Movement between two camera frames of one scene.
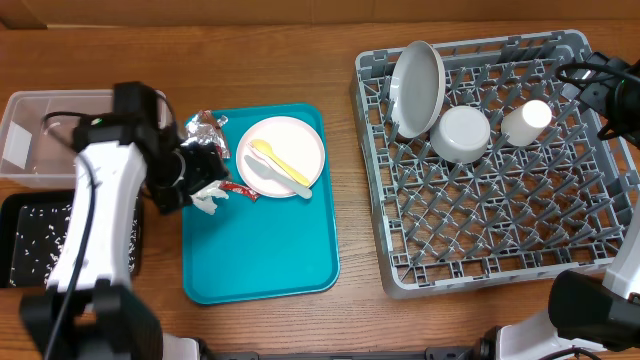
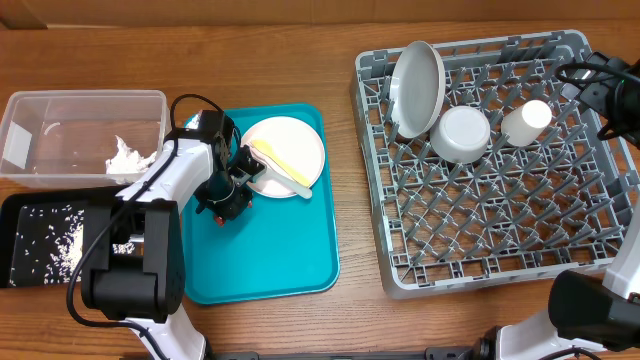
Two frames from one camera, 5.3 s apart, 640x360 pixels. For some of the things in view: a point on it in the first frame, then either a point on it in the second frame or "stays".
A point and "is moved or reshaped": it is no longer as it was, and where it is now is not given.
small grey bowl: x=460 y=134 stays
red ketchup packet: x=228 y=185 is moved or reshaped
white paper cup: x=522 y=125 stays
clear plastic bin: x=38 y=153 stays
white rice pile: x=40 y=238 stays
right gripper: x=594 y=95 stays
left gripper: x=204 y=168 → x=231 y=208
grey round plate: x=417 y=88 stays
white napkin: x=203 y=198 is moved or reshaped
